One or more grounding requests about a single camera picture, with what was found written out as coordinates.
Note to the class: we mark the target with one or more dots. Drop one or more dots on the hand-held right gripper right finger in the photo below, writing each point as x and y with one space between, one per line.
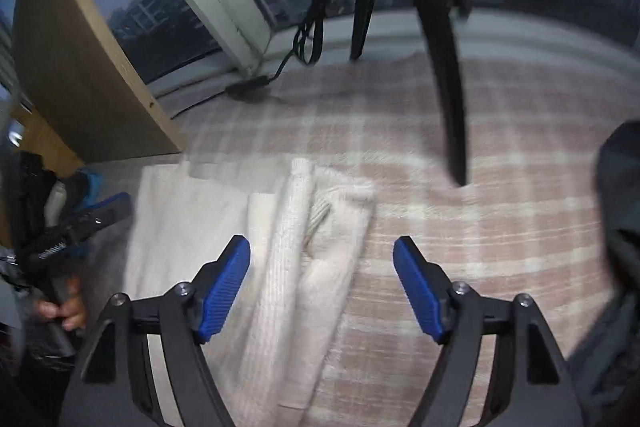
417 292

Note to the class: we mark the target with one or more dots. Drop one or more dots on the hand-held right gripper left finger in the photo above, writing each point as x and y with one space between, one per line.
225 287

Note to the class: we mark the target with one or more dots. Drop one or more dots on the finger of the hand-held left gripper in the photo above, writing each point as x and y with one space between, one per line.
116 198
100 219

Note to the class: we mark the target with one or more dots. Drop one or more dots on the cream knit sweater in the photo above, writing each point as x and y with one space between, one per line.
285 232

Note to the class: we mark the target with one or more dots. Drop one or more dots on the stack of folded clothes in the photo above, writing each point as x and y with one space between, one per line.
35 187

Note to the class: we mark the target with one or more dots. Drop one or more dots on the person's left hand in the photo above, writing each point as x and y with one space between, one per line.
72 314

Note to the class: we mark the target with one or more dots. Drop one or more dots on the light wooden panel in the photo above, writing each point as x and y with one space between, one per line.
75 72

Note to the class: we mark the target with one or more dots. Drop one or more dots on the black tripod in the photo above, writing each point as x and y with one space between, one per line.
450 107

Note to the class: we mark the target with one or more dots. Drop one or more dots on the dark grey garment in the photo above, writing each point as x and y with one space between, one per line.
622 207

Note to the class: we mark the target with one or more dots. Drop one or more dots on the yellow wooden bed frame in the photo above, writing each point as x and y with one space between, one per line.
45 142

